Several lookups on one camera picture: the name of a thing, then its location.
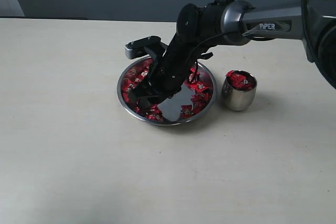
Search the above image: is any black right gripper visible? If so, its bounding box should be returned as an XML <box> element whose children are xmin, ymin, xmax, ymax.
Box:
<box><xmin>128</xmin><ymin>34</ymin><xmax>212</xmax><ymax>115</ymax></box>

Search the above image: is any red candy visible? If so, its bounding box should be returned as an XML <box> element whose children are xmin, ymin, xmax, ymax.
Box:
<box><xmin>226</xmin><ymin>70</ymin><xmax>247</xmax><ymax>89</ymax></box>
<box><xmin>122</xmin><ymin>92</ymin><xmax>131</xmax><ymax>103</ymax></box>
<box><xmin>191</xmin><ymin>93</ymin><xmax>211</xmax><ymax>104</ymax></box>
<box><xmin>146</xmin><ymin>105</ymin><xmax>164</xmax><ymax>122</ymax></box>
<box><xmin>189</xmin><ymin>82</ymin><xmax>209</xmax><ymax>94</ymax></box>
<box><xmin>181</xmin><ymin>104</ymin><xmax>195</xmax><ymax>119</ymax></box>
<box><xmin>239</xmin><ymin>77</ymin><xmax>257</xmax><ymax>91</ymax></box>

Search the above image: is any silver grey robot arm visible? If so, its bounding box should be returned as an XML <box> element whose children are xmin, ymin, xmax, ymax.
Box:
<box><xmin>125</xmin><ymin>0</ymin><xmax>335</xmax><ymax>108</ymax></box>

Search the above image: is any round stainless steel plate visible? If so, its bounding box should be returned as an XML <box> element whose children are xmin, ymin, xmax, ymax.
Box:
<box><xmin>117</xmin><ymin>57</ymin><xmax>217</xmax><ymax>126</ymax></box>

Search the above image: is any stainless steel cup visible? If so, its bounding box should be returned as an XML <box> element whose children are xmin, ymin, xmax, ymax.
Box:
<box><xmin>222</xmin><ymin>70</ymin><xmax>257</xmax><ymax>111</ymax></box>

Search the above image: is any black cable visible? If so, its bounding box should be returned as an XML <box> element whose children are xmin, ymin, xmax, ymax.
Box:
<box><xmin>183</xmin><ymin>0</ymin><xmax>316</xmax><ymax>83</ymax></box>

